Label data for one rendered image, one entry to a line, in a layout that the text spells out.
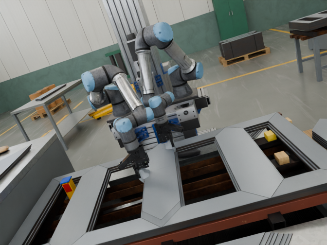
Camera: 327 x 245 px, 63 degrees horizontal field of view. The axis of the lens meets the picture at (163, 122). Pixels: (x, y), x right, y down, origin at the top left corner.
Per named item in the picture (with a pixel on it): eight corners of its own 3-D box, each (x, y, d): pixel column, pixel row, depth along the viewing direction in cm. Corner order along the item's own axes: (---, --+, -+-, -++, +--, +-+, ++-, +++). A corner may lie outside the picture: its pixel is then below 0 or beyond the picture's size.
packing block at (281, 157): (289, 163, 131) (288, 156, 130) (280, 165, 132) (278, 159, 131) (284, 157, 137) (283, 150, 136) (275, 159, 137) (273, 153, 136)
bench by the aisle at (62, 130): (67, 150, 487) (43, 100, 453) (35, 158, 501) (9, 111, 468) (99, 114, 651) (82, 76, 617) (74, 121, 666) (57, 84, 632)
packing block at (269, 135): (277, 139, 154) (275, 133, 153) (268, 142, 155) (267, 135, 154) (272, 135, 160) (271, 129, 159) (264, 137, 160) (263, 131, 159)
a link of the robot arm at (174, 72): (176, 80, 207) (171, 64, 202) (191, 78, 199) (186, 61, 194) (168, 86, 198) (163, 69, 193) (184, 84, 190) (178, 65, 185)
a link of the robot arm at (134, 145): (121, 145, 131) (123, 138, 139) (125, 153, 133) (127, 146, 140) (136, 141, 130) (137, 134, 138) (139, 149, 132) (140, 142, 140)
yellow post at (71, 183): (81, 206, 172) (68, 182, 165) (74, 208, 172) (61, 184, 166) (83, 201, 176) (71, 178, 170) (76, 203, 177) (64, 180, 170)
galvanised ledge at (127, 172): (289, 133, 180) (288, 129, 179) (109, 185, 192) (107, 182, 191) (276, 122, 199) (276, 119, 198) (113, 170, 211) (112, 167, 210)
